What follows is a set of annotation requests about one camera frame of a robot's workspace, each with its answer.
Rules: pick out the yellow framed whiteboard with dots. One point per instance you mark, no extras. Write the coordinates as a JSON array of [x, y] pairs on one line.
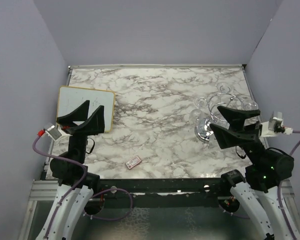
[[70, 98]]

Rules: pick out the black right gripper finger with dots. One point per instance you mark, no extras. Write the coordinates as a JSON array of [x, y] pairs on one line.
[[236, 118], [227, 138]]

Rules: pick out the clear wine glass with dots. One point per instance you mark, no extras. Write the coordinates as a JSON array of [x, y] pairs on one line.
[[224, 87], [250, 105], [197, 113]]

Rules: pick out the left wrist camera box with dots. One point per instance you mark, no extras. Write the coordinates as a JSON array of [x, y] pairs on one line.
[[53, 132]]

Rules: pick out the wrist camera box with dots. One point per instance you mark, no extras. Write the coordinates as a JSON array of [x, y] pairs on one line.
[[274, 126], [53, 132]]

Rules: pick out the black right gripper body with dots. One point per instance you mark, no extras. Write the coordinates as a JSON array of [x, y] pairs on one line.
[[254, 148]]

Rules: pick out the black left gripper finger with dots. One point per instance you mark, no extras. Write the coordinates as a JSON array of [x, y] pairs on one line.
[[80, 114], [94, 125]]

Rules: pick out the small red white card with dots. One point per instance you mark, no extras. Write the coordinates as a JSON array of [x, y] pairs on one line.
[[133, 162]]

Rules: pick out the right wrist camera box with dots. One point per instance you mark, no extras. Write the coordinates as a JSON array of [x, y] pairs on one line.
[[274, 126]]

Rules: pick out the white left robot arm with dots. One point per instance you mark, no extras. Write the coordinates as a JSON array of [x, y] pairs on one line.
[[75, 186]]

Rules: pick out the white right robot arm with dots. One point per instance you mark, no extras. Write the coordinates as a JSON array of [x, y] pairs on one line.
[[258, 191]]

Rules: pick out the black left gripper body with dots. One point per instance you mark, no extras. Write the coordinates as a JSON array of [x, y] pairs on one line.
[[78, 144]]

